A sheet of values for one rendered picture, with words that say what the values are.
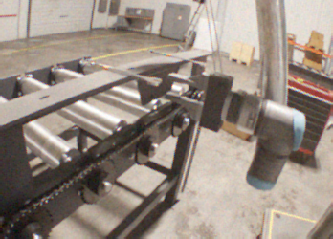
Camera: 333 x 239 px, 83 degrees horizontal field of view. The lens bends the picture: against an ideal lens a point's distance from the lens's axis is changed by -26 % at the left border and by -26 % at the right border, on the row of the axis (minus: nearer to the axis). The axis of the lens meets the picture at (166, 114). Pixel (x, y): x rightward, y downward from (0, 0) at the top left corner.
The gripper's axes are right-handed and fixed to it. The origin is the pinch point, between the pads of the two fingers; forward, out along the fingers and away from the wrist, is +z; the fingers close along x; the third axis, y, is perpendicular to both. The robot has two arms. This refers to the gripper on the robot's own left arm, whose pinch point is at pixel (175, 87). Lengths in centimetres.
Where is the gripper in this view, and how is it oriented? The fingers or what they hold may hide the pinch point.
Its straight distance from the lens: 60.8
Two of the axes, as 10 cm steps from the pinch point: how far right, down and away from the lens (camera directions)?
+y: -4.6, 3.1, -8.3
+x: -1.5, 9.0, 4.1
